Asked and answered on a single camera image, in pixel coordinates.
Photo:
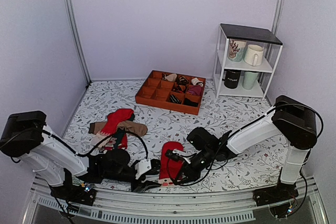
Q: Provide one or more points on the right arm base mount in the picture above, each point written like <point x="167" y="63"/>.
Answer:
<point x="274" y="194"/>

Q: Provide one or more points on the red sock in pile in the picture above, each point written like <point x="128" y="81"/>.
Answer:
<point x="113" y="119"/>

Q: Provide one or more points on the white shelf rack black top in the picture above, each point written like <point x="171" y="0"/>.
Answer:
<point x="257" y="36"/>

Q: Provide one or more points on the pale green mug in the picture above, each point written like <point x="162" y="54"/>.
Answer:
<point x="249" y="79"/>

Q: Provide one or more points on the beige rolled socks in tray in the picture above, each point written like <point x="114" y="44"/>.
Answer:
<point x="169" y="77"/>

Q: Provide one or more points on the cream white mug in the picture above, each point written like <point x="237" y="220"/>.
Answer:
<point x="254" y="55"/>

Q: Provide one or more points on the brown patterned socks in tray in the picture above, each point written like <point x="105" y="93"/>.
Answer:
<point x="180" y="84"/>

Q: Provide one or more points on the aluminium frame post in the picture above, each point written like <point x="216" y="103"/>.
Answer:
<point x="76" y="38"/>
<point x="277" y="16"/>

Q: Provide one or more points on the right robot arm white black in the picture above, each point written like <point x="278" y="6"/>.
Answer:
<point x="287" y="117"/>

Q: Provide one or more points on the orange divided organizer tray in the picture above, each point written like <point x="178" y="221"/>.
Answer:
<point x="155" y="92"/>

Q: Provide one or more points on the black striped socks in tray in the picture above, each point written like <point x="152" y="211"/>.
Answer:
<point x="173" y="98"/>

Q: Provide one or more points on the aluminium front table rail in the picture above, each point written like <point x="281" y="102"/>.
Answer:
<point x="114" y="206"/>

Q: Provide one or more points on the dark green patterned sock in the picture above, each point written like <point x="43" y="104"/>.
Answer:
<point x="118" y="140"/>

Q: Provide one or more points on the left aluminium frame post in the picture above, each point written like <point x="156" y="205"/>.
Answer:
<point x="76" y="38"/>

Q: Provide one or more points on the black mug with text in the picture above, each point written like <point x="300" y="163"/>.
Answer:
<point x="232" y="78"/>

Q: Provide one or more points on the purple socks in tray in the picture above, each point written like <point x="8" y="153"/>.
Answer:
<point x="194" y="90"/>

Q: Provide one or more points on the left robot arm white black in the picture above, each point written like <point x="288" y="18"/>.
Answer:
<point x="27" y="137"/>

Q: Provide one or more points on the white brown socks in tray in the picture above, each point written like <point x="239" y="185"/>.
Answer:
<point x="197" y="82"/>

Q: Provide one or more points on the floral patterned mug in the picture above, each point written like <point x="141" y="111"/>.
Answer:
<point x="236" y="50"/>

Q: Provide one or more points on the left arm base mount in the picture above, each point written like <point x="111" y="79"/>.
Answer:
<point x="72" y="193"/>

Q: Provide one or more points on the floral table cloth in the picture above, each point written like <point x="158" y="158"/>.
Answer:
<point x="255" y="167"/>

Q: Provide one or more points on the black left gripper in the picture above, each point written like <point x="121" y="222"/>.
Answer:
<point x="139" y="187"/>

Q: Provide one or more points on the red santa sock pair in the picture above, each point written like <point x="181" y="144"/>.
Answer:
<point x="169" y="168"/>

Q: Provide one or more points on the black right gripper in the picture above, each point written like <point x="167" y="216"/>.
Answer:
<point x="192" y="174"/>

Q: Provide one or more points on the right aluminium frame post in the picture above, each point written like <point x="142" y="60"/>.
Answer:
<point x="277" y="16"/>

